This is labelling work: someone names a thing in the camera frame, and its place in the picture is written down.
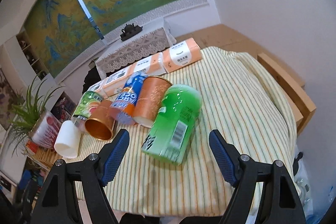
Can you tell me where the wooden slat mat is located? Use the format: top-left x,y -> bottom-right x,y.
27,147 -> 63,170

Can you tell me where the orange tissue pack leftmost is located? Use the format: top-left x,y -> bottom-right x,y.
88,78 -> 108,98

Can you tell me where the small copper paper cup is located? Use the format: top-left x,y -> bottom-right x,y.
84,100 -> 114,140

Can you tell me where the large orange paper cup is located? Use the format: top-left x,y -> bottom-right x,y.
133,76 -> 172,128

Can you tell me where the wooden wall shelf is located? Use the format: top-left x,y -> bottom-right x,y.
16,30 -> 49,80

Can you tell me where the striped yellow tablecloth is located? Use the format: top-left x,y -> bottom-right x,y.
60,46 -> 299,217

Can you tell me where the white paper cup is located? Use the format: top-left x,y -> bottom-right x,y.
54,120 -> 81,159

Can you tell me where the landscape painting blind left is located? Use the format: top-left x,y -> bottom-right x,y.
24,0 -> 99,77

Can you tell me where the orange tissue pack far right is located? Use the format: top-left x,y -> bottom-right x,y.
162,38 -> 203,73

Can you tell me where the black teapot set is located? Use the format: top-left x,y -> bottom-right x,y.
120,23 -> 143,41

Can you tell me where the green spider plant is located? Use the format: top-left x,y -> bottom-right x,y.
9,76 -> 62,155

